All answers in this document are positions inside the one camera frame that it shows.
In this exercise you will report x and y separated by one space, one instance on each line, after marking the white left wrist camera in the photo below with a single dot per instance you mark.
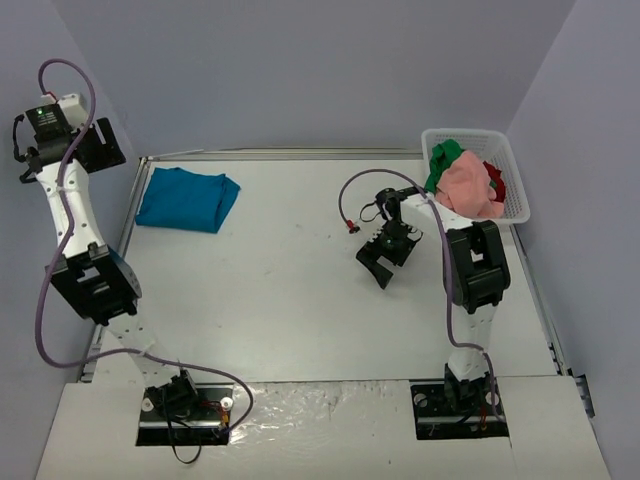
75 109

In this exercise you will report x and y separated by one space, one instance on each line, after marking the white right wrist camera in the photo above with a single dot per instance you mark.
369 228

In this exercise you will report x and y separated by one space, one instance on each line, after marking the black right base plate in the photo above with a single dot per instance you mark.
435 418

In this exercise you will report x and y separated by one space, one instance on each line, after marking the green t shirt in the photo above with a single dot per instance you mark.
442 157

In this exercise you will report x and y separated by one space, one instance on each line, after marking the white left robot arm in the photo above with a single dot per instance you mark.
93 278

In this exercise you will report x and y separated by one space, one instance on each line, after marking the red t shirt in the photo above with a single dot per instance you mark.
496 181

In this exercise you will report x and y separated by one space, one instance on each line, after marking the blue t shirt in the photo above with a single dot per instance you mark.
176 198

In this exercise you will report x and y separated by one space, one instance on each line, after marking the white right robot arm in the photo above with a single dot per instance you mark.
475 277

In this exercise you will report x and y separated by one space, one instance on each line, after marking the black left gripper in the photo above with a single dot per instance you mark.
100 141

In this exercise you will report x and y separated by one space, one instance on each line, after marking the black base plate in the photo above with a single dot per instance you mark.
204 424
435 418

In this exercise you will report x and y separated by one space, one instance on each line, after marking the pink t shirt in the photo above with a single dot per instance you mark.
465 189

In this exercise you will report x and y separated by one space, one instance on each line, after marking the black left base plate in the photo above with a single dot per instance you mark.
204 424

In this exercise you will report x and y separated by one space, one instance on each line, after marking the white plastic laundry basket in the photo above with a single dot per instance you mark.
493 147

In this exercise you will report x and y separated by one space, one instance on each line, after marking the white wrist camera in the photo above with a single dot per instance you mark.
75 109
369 228

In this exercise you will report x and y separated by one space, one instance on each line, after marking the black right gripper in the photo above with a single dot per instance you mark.
382 251

